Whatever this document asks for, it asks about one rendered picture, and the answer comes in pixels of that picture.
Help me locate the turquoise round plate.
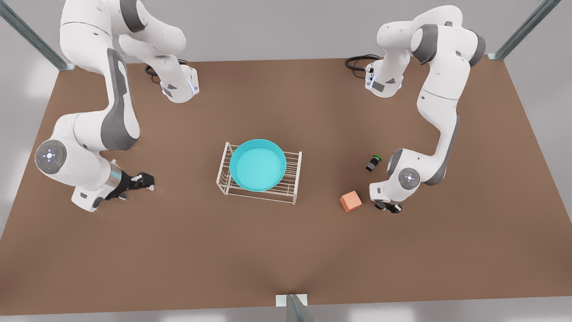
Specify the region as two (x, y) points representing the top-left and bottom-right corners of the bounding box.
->
(229, 139), (287, 192)

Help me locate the orange cube block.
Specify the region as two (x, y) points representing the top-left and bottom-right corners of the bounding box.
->
(340, 191), (363, 213)

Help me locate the white wire shelf rack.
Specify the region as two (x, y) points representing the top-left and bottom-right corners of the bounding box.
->
(216, 142), (303, 206)

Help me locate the black cable loop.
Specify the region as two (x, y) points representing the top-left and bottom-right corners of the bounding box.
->
(145, 59), (189, 85)
(345, 55), (381, 80)

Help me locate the silver frame post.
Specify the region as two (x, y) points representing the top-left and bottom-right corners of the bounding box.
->
(275, 294), (316, 322)
(0, 0), (75, 72)
(488, 0), (562, 61)

